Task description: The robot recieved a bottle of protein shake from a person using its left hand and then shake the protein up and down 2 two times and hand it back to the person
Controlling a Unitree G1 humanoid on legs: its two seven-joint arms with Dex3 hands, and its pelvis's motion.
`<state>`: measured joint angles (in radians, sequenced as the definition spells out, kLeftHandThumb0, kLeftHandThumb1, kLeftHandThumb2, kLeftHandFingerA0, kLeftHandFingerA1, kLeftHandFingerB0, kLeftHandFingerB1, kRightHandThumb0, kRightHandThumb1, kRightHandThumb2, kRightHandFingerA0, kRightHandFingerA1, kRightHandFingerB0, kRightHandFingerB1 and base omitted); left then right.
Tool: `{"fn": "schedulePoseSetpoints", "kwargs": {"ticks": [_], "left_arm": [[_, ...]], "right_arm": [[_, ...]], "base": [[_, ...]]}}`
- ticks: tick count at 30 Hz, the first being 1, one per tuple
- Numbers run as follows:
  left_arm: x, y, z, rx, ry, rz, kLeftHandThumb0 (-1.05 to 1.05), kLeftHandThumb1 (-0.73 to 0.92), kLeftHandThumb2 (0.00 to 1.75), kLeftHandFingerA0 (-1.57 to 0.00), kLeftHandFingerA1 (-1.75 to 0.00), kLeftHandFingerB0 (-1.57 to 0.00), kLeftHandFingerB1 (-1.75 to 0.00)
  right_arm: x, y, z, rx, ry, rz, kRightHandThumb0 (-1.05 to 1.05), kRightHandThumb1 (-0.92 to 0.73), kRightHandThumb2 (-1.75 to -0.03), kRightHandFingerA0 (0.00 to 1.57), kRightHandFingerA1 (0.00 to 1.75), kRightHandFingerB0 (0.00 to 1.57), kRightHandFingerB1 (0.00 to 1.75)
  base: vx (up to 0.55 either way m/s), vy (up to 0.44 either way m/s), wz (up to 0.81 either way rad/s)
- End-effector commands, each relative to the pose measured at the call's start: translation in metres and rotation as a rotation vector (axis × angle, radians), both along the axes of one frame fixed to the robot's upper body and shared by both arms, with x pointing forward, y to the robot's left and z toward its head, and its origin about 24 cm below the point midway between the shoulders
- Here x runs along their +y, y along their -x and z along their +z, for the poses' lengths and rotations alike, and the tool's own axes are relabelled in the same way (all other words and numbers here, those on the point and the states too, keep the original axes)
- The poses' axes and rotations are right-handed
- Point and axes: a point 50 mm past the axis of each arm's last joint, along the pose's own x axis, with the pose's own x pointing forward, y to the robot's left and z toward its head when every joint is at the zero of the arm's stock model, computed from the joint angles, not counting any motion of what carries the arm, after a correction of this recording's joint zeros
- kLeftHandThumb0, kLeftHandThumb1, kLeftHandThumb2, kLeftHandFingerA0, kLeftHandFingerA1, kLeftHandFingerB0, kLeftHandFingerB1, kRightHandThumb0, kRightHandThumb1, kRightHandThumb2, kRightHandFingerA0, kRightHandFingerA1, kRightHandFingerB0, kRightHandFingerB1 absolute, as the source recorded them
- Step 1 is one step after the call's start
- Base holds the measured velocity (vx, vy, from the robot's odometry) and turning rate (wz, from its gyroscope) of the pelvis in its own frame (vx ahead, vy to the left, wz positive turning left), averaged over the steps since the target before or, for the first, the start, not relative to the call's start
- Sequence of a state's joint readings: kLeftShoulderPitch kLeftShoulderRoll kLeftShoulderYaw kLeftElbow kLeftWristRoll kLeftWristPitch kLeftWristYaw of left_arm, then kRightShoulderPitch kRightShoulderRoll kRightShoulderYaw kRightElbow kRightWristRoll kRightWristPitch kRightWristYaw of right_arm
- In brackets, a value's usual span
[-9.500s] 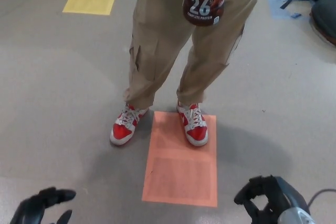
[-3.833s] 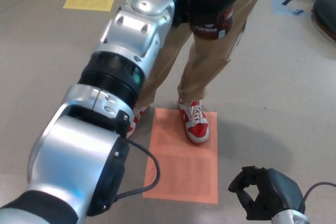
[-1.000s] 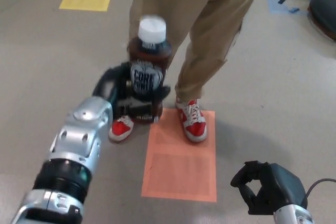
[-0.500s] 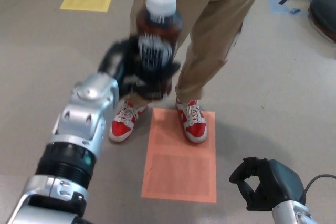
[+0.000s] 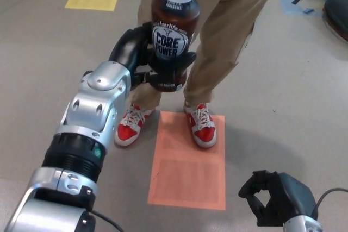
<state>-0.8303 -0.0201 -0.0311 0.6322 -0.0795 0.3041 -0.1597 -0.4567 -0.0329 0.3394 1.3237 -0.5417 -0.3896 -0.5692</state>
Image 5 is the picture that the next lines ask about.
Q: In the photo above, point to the dark round seat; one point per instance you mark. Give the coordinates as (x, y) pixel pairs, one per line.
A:
(338, 12)

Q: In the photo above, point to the person's left red white sneaker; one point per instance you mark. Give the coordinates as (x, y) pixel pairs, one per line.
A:
(204, 134)

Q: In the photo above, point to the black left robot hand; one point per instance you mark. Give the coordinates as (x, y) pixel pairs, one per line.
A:
(127, 47)

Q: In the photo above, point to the brown protein shake bottle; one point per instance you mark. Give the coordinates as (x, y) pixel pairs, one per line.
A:
(174, 12)

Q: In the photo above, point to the khaki cargo pants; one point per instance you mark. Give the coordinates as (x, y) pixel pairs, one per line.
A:
(225, 39)

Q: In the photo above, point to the small blue scrap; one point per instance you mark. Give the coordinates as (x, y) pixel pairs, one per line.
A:
(307, 11)

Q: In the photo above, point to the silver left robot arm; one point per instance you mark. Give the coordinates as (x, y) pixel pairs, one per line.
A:
(87, 107)

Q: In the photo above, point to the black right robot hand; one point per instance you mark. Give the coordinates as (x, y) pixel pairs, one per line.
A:
(293, 194)

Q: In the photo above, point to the person's red white sneaker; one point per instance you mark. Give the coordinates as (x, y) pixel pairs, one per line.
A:
(127, 131)
(204, 134)

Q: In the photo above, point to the person's right red white sneaker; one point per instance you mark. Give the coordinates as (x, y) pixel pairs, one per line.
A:
(127, 131)

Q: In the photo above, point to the orange floor sheet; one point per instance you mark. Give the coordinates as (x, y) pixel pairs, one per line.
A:
(187, 177)

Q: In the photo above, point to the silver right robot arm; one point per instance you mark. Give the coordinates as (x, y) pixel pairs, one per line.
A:
(301, 225)

